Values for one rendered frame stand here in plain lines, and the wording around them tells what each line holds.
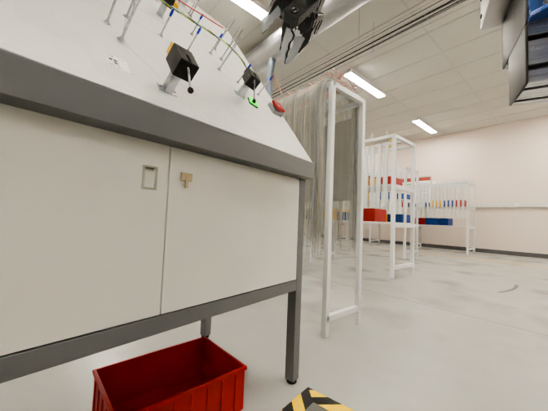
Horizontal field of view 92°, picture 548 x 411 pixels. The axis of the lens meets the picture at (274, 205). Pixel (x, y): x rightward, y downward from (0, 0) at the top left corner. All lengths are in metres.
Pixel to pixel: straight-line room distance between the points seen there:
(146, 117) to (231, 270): 0.46
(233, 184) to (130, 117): 0.33
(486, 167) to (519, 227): 1.67
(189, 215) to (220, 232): 0.11
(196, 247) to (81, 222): 0.26
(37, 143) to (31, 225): 0.14
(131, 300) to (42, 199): 0.26
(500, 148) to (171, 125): 8.67
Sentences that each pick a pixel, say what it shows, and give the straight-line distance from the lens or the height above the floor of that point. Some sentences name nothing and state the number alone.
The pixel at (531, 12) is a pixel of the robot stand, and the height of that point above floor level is 0.94.
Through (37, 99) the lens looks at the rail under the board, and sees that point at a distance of 0.58.
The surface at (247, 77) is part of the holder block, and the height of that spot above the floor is 1.12.
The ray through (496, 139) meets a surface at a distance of 9.06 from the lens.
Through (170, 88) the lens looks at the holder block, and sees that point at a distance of 0.73.
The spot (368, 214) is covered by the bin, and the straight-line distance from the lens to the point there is 3.83.
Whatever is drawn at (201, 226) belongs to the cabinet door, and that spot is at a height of 0.61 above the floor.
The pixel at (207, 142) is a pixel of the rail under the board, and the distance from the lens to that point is 0.70.
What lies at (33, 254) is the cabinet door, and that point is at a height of 0.56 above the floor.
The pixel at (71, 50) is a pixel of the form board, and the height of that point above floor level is 0.93.
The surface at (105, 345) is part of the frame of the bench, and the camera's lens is 0.68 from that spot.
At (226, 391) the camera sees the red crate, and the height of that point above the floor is 0.09.
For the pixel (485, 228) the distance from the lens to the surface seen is 8.80.
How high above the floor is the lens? 0.63
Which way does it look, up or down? 3 degrees up
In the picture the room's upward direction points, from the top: 2 degrees clockwise
